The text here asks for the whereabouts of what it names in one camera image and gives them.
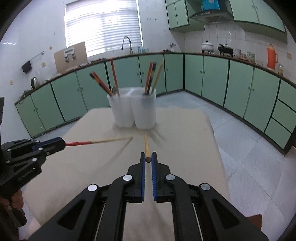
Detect black chopstick silver band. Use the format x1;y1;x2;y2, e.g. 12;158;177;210
89;72;113;96

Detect plain bamboo chopstick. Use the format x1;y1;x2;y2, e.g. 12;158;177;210
144;133;151;163
151;62;164;94

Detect metal spoon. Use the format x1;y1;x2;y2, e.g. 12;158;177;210
111;86;117;95

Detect red patterned bamboo chopstick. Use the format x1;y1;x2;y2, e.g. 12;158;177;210
110;59;120;96

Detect person's left hand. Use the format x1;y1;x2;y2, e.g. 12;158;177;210
1;189;23;240

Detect wooden stool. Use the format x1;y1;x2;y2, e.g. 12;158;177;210
247;214;262;230

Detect electric kettle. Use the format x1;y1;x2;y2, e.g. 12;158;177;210
31;77;40;89

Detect dark towel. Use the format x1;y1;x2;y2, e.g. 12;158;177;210
22;61;32;74

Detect cardboard box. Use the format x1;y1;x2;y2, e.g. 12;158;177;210
54;42;88;74

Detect white twin utensil holder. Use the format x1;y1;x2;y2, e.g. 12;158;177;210
107;87;156;130

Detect steel faucet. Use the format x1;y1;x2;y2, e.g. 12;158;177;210
120;36;133;55

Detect green lower cabinets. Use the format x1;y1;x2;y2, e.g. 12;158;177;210
15;53;295;154

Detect green cabinets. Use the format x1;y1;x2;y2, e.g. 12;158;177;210
15;53;295;154
165;0;287;44

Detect white window blind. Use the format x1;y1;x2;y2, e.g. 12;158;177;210
64;1;142;57

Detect glass jar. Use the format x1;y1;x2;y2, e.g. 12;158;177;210
277;64;283;76

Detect black wok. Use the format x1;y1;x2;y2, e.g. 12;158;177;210
218;44;234;57

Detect white ceramic pot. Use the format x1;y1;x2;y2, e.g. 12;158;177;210
201;41;214;54

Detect orange thermos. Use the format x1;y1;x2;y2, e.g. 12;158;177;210
267;44;278;71

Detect range hood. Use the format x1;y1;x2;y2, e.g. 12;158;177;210
190;9;234;25

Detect green upper cabinets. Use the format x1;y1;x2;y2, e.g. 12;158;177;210
165;0;287;44

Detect blue box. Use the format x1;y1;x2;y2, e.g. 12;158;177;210
202;0;220;11

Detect towel rail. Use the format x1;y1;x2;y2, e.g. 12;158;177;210
28;51;45;62

